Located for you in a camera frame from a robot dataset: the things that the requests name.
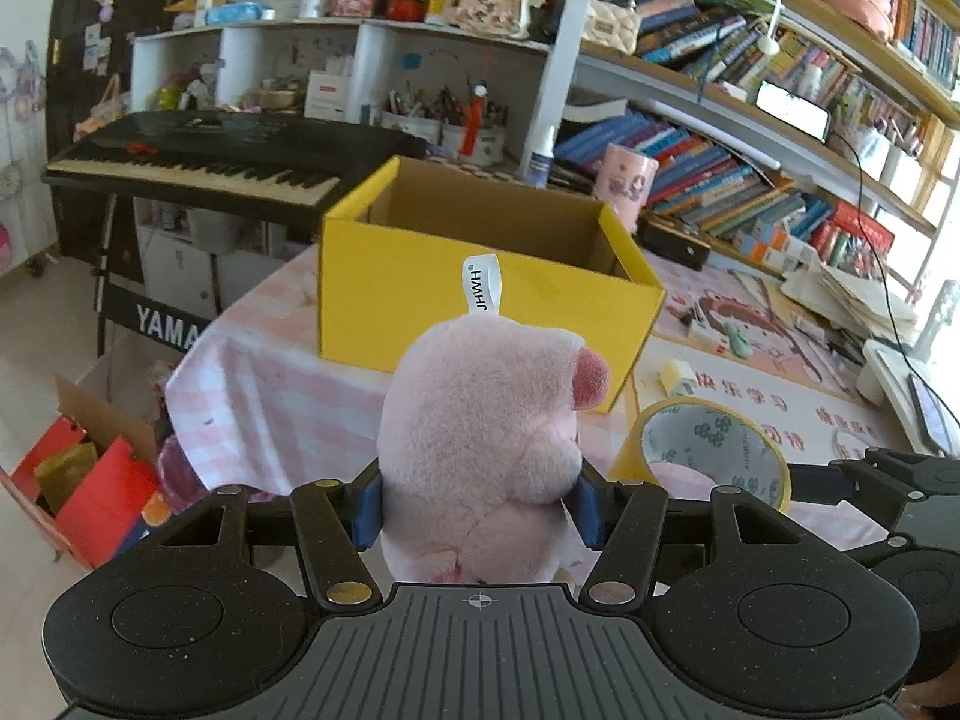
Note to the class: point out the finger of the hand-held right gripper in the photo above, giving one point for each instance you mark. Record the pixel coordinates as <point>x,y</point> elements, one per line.
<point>885,549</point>
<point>825,481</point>

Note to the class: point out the black electronic keyboard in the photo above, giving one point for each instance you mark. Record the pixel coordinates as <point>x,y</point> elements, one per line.
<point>225,142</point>

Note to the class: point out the white pen holder with pens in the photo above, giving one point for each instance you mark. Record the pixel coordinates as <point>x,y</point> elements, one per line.
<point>420,127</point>

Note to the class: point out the red cardboard box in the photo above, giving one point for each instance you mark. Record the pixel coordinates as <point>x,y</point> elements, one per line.
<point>90,487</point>

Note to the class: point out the pink pig plush toy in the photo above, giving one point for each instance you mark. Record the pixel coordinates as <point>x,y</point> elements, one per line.
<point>480,405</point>

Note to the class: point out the white cabinet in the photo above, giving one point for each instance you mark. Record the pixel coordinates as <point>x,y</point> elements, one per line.
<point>240,277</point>

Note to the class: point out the dark wooden door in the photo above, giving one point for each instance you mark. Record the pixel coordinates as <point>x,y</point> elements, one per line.
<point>75,97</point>

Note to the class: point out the pink cartoon canister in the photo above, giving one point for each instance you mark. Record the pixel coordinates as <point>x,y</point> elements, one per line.
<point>622,187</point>

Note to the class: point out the white plastic stand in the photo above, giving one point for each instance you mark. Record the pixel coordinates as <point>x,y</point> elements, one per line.
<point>881,371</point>

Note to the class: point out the red gift box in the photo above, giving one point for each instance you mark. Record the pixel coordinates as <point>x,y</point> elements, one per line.
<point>862,229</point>

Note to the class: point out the white wooden bookshelf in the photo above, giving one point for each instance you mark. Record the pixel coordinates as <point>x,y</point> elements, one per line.
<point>570,37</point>

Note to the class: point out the row of mixed books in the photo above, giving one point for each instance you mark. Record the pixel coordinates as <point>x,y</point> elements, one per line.
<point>720,37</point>

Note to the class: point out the white quilted bag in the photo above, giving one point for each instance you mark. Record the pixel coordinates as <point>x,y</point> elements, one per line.
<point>611,26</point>

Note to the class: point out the pink checked desktop mat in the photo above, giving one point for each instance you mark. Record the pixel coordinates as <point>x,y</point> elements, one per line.
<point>270,390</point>

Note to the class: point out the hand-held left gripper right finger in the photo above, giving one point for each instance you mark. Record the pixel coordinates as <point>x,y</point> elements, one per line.
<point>592,514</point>

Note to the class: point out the stack of papers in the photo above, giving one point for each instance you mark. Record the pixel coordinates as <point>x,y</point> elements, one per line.
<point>847,300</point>

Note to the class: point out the red tassel ornament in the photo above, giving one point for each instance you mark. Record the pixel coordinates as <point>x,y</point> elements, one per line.
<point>472,127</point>

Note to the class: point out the black keyboard stand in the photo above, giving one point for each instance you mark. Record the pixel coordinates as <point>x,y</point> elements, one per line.
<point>150,315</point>

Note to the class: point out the black smartphone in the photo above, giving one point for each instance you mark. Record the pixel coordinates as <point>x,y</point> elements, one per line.
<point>934,412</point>

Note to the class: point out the white charger plug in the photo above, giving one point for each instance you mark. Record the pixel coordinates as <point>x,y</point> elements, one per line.
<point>679,376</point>

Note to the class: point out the yellow tape roll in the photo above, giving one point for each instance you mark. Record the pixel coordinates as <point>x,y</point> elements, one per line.
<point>712,442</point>

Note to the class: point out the white box red label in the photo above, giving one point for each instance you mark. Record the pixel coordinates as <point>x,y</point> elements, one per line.
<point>326,97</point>

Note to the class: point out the lit screen device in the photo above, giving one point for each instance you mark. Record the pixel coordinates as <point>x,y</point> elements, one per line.
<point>791,109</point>

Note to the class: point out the white storage bins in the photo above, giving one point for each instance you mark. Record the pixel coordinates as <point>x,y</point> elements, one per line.
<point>892,165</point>

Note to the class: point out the small green item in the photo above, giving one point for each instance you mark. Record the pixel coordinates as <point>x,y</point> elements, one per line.
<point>739,341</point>

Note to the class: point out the white blue spray bottle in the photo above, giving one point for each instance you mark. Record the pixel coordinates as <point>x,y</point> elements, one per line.
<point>538,161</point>

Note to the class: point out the row of children's books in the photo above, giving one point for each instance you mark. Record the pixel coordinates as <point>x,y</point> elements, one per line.
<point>712,180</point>

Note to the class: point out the blue tissue pack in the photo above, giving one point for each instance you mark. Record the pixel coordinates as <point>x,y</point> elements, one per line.
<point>240,15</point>

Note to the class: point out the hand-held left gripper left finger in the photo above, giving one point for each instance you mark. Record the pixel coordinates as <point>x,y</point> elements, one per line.
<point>369,510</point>

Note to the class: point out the brown pencil sharpener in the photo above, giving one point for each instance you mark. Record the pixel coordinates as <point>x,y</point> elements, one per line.
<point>675,244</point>

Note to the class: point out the blue orange white carton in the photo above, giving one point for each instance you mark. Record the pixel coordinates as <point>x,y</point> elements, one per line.
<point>761,256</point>
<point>791,240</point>

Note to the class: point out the yellow cardboard box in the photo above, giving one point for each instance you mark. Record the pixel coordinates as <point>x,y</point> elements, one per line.
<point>420,300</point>

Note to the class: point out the white shelf unit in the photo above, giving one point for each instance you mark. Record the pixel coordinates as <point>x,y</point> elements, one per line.
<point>247,52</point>

